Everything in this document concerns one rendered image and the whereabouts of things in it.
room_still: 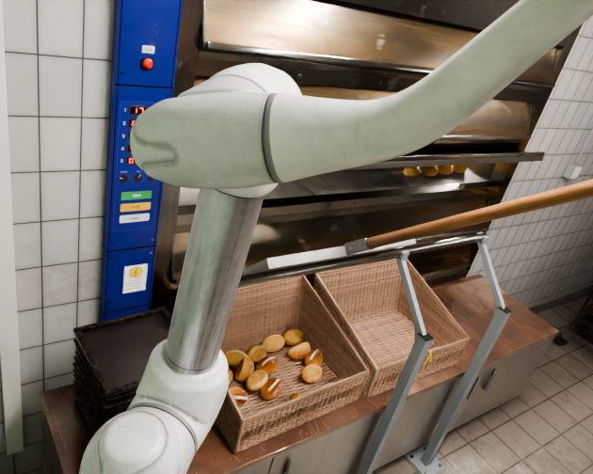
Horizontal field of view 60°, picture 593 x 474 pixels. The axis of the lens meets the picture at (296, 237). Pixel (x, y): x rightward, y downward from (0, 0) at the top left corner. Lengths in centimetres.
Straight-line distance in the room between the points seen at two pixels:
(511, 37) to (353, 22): 128
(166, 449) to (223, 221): 38
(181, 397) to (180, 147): 54
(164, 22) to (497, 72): 103
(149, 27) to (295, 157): 93
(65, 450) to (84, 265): 55
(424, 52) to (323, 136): 153
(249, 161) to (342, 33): 125
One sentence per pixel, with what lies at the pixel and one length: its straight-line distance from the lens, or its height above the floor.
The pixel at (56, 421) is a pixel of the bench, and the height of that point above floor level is 58.
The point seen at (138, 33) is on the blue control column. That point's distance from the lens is 142.
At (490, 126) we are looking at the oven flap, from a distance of 255.
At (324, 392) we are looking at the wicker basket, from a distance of 184.
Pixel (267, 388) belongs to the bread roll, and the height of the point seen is 64.
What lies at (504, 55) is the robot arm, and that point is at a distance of 55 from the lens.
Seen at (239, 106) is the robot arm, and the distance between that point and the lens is 56.
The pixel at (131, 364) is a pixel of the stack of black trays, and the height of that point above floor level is 90.
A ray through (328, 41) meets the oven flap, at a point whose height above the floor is 177.
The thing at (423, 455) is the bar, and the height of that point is 4.
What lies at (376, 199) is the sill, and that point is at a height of 117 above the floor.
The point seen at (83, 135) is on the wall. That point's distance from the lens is 149.
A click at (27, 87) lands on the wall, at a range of 142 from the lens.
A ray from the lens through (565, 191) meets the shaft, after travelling 105.
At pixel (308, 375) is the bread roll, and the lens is 199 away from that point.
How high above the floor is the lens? 198
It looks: 28 degrees down
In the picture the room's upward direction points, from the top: 14 degrees clockwise
